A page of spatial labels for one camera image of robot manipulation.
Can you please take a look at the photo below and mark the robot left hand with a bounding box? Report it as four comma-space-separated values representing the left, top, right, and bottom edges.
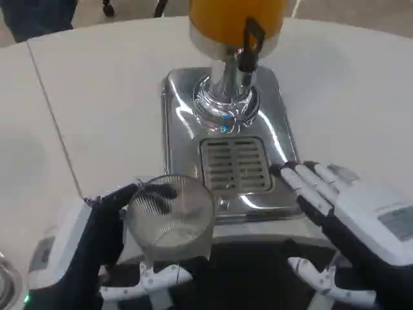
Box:
27, 183, 194, 310

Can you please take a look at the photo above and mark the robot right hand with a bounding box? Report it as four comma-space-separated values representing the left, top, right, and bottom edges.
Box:
269, 160, 413, 310

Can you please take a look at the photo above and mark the clear ribbed glass cup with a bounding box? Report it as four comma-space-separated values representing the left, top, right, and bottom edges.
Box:
124, 174, 216, 263

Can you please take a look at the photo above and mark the round steel basin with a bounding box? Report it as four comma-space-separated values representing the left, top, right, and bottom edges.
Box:
0, 252, 24, 310

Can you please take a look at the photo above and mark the steel drip tray grid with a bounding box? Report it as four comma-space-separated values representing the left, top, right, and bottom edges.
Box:
199, 136, 274, 194

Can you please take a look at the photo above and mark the black dispenser tap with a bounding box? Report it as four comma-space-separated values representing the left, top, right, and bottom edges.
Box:
237, 17, 267, 74

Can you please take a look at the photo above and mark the person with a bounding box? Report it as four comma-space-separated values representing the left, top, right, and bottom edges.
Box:
0, 0, 77, 43
100, 0, 170, 19

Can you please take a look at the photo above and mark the steel dispenser with orange tank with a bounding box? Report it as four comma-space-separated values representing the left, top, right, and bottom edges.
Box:
161, 0, 301, 227

